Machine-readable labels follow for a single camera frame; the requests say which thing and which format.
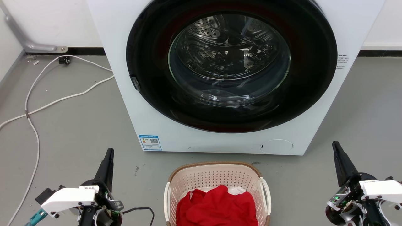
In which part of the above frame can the grey wall pipe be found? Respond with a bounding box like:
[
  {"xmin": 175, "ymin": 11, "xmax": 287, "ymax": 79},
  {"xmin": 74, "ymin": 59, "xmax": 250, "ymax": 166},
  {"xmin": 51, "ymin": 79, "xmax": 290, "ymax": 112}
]
[{"xmin": 0, "ymin": 6, "xmax": 68, "ymax": 53}]

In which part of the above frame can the teal cable connector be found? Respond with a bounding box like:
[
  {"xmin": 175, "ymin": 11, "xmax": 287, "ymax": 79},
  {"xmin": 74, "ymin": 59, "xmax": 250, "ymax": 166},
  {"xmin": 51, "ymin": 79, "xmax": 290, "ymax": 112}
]
[{"xmin": 24, "ymin": 209, "xmax": 48, "ymax": 226}]

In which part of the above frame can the round black glass washer door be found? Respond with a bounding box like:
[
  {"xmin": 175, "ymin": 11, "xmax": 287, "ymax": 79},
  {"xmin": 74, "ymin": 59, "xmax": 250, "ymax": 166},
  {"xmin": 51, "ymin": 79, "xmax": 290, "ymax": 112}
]
[{"xmin": 126, "ymin": 0, "xmax": 338, "ymax": 133}]

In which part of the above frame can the beige plastic laundry basket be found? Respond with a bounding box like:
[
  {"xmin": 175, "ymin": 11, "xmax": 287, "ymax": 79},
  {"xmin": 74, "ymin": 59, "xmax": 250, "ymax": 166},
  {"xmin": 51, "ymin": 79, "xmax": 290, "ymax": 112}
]
[{"xmin": 163, "ymin": 161, "xmax": 272, "ymax": 226}]

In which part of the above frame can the round white filter cover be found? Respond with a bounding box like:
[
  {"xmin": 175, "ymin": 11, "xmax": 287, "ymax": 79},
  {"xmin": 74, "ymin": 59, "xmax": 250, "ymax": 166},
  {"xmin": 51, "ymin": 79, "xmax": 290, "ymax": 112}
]
[{"xmin": 259, "ymin": 139, "xmax": 293, "ymax": 154}]

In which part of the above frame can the left gripper black round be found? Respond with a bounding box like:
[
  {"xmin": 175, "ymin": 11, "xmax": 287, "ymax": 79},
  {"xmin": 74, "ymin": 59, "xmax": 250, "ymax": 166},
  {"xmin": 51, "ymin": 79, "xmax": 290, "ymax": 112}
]
[{"xmin": 77, "ymin": 148, "xmax": 124, "ymax": 226}]

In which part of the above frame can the blue energy label sticker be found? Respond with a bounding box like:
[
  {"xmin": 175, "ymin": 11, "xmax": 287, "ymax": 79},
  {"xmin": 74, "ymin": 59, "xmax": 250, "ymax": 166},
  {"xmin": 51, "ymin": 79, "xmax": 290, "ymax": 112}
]
[{"xmin": 139, "ymin": 135, "xmax": 162, "ymax": 151}]

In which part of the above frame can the white garment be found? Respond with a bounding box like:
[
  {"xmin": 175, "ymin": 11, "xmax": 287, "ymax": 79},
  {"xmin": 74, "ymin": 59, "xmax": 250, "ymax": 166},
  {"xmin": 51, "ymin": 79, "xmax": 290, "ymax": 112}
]
[{"xmin": 188, "ymin": 186, "xmax": 247, "ymax": 197}]

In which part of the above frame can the white front-load washing machine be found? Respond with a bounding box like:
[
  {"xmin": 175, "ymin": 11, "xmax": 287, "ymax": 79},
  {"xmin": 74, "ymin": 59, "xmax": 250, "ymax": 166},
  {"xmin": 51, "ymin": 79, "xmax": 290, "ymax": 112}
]
[{"xmin": 85, "ymin": 0, "xmax": 386, "ymax": 156}]

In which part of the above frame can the long looping white floor cable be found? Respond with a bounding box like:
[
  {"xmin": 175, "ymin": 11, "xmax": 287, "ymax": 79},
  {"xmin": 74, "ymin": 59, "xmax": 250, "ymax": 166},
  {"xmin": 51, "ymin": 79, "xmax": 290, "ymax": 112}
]
[{"xmin": 7, "ymin": 55, "xmax": 113, "ymax": 226}]

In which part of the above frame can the small printed text sticker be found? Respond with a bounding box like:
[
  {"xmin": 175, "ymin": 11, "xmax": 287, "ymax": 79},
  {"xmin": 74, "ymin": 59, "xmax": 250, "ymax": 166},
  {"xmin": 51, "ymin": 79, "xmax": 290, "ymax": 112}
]
[{"xmin": 336, "ymin": 54, "xmax": 349, "ymax": 70}]

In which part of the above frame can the small black box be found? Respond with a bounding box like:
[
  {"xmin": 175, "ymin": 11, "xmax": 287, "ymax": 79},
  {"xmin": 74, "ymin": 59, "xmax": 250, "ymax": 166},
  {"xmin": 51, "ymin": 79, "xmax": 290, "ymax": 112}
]
[{"xmin": 35, "ymin": 185, "xmax": 66, "ymax": 205}]

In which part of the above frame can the red garment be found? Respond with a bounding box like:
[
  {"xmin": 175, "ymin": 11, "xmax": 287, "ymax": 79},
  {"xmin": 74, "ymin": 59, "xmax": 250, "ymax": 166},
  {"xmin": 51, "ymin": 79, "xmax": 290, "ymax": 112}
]
[{"xmin": 176, "ymin": 185, "xmax": 259, "ymax": 226}]

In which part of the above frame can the right gripper black round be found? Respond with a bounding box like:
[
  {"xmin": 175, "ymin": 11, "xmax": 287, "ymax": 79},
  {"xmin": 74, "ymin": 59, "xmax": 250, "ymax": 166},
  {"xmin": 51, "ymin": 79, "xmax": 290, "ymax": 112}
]
[{"xmin": 325, "ymin": 141, "xmax": 387, "ymax": 226}]

